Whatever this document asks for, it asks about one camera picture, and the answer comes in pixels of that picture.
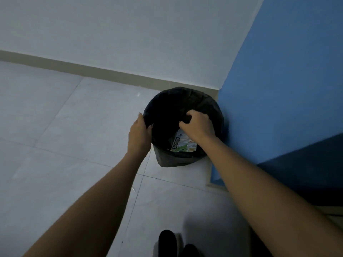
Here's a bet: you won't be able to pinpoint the person's right hand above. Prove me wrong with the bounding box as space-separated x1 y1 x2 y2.
178 109 217 143

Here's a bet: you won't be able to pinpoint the person's left hand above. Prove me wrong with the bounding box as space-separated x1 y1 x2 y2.
126 112 153 158

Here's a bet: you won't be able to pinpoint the green printed snack wrapper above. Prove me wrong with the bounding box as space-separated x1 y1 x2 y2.
170 128 198 153

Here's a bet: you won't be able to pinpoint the black lined trash bin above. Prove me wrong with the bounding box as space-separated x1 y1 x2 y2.
143 87 225 168

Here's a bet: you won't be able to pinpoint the person's left forearm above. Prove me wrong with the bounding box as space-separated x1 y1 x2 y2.
23 152 146 257

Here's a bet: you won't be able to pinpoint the person's right forearm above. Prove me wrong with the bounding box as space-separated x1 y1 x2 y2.
205 136 343 257

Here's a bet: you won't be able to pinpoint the person's black trousers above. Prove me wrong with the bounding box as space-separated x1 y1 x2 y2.
157 229 200 257

